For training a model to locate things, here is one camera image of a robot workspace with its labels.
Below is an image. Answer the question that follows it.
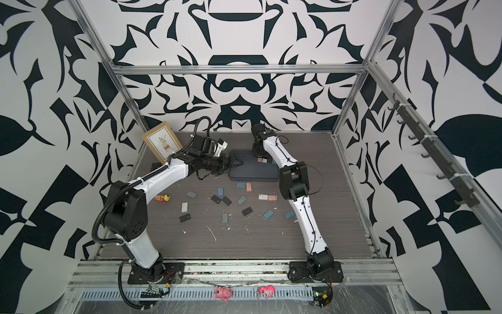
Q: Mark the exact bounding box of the wooden picture frame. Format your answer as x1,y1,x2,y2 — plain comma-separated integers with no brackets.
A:
142,122,183,164

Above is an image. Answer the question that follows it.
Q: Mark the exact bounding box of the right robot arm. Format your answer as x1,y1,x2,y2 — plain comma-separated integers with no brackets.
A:
252,124,334,280

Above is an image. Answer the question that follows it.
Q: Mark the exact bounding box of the black eraser lower centre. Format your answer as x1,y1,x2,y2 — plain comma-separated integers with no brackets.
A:
242,207,253,217

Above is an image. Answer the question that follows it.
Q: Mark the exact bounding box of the red yellow toy fish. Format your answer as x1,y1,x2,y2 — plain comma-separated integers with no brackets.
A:
154,194,171,204

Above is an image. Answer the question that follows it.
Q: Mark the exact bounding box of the pink toy left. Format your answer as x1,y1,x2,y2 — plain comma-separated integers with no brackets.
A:
214,286,233,302

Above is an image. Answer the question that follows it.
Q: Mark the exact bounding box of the pink toy right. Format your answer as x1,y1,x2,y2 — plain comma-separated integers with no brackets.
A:
258,285,276,300

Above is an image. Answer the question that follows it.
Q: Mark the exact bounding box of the black eraser left pair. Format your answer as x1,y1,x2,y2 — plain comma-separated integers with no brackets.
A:
210,195,222,204

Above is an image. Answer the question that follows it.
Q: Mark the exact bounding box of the black wall hook rail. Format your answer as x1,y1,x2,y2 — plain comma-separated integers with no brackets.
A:
389,100,481,208

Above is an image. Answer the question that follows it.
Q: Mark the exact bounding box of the black eraser pair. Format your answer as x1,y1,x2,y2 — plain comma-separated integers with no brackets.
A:
210,195,222,204
222,196,232,206

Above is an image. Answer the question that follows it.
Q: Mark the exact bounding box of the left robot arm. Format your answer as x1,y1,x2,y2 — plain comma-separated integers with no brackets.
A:
92,135,232,282

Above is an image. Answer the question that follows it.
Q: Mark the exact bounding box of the small circuit board right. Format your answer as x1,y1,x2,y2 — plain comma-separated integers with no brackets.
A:
313,290,333,308

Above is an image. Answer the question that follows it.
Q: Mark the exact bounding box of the grey-blue eraser centre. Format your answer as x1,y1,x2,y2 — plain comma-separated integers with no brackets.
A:
237,196,247,205

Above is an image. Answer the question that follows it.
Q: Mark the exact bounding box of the small circuit board left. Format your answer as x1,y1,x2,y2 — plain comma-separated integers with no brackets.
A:
140,284,171,298

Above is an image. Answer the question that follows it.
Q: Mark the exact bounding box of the dark grey storage tray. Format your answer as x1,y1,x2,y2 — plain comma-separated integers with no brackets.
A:
228,150,280,182

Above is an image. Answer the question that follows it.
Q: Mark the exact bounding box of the black remote control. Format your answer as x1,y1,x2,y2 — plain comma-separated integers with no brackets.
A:
151,162,163,171

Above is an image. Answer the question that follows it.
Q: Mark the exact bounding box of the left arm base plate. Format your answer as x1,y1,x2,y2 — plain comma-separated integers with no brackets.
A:
128,262,185,285

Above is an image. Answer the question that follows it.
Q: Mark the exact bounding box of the black eraser lower left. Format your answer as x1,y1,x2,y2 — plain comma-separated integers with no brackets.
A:
179,213,191,223

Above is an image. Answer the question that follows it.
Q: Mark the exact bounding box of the pink toy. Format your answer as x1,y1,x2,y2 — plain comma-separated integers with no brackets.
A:
214,286,233,302
258,285,276,300

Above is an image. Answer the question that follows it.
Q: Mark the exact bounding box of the small circuit board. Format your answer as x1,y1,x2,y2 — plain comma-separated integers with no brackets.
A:
313,290,333,308
140,284,171,298

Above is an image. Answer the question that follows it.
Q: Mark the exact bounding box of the black eraser right pair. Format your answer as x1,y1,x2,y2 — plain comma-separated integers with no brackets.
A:
222,196,232,206

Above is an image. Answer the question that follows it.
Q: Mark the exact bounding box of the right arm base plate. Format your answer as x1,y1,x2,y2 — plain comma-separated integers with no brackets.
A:
287,261,345,283

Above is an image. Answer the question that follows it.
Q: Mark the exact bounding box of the white slotted cable duct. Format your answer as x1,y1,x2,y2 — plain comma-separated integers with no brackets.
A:
80,285,314,302

